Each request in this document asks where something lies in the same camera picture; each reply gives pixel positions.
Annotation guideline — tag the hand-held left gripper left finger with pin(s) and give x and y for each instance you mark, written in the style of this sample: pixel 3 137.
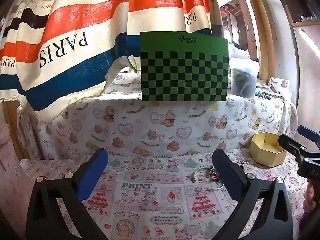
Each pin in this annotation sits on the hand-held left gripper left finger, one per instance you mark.
pixel 92 176

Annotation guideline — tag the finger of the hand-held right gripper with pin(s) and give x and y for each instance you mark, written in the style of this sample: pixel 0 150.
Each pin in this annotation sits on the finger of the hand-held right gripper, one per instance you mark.
pixel 290 143
pixel 306 130

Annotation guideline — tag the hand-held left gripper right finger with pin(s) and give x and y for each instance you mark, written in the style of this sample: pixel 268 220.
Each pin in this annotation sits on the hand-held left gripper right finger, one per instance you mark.
pixel 225 173

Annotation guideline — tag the yellow hexagonal box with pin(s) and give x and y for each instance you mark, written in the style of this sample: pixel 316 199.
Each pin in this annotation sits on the yellow hexagonal box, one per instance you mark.
pixel 267 152

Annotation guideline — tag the metal bangle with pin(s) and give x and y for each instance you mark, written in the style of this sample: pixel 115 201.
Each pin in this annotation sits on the metal bangle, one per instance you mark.
pixel 197 173

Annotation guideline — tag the person's right hand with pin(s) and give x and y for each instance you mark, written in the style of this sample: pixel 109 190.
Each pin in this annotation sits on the person's right hand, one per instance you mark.
pixel 310 200

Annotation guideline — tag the white power bank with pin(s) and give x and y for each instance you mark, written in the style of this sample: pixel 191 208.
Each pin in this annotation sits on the white power bank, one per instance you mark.
pixel 271 95

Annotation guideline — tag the strawberry print cloth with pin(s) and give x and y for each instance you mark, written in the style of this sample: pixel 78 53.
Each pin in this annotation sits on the strawberry print cloth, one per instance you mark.
pixel 155 200

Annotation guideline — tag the translucent plastic tub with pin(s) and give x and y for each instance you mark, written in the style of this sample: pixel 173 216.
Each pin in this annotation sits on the translucent plastic tub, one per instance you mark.
pixel 243 80

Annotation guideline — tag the bear print blanket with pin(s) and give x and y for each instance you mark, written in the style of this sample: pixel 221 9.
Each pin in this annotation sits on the bear print blanket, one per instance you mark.
pixel 150 120

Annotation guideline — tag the pale pink cloth bundle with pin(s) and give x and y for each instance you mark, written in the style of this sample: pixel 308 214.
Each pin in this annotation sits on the pale pink cloth bundle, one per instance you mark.
pixel 238 52

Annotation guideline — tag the green checkered box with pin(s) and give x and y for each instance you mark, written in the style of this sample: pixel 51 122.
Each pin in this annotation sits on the green checkered box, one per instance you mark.
pixel 182 72

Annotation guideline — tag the striped printed curtain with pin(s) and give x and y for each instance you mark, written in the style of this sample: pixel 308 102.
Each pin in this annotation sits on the striped printed curtain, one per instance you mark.
pixel 75 30

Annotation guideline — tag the wooden window frame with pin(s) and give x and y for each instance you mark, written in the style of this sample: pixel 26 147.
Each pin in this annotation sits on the wooden window frame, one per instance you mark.
pixel 260 30

